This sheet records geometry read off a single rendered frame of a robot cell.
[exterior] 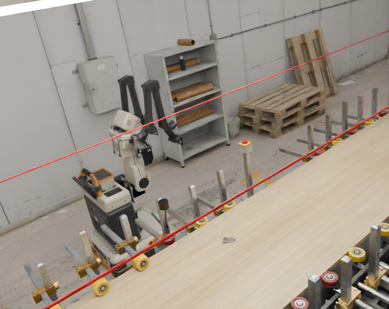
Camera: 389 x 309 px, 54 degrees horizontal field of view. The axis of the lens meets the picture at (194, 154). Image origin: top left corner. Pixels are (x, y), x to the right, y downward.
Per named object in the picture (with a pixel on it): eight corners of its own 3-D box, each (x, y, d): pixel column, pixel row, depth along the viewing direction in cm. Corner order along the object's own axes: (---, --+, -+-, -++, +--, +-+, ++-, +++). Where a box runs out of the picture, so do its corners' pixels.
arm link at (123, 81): (115, 75, 342) (120, 76, 334) (129, 74, 349) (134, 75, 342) (120, 124, 357) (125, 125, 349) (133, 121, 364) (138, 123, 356)
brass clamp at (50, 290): (32, 298, 201) (29, 291, 199) (57, 284, 208) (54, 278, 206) (36, 305, 196) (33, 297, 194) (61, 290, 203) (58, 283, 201)
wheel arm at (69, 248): (64, 249, 236) (63, 244, 234) (70, 246, 237) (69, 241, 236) (98, 290, 198) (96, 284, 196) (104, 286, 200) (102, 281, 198)
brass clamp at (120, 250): (116, 251, 227) (113, 244, 225) (135, 240, 233) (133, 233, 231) (120, 256, 222) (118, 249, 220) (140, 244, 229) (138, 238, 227)
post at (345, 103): (342, 149, 354) (342, 100, 335) (343, 148, 356) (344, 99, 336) (345, 150, 352) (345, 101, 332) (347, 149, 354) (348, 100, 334)
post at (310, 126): (308, 175, 331) (307, 124, 311) (311, 173, 333) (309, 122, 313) (311, 176, 328) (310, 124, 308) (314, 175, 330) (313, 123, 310)
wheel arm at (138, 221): (135, 224, 268) (134, 219, 266) (139, 222, 269) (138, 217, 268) (169, 251, 235) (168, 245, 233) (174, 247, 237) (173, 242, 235)
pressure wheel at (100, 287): (93, 276, 198) (107, 276, 203) (89, 290, 199) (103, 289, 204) (98, 282, 193) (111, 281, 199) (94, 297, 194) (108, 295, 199)
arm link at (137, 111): (123, 76, 347) (128, 77, 338) (128, 74, 349) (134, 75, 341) (134, 119, 365) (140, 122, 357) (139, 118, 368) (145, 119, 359)
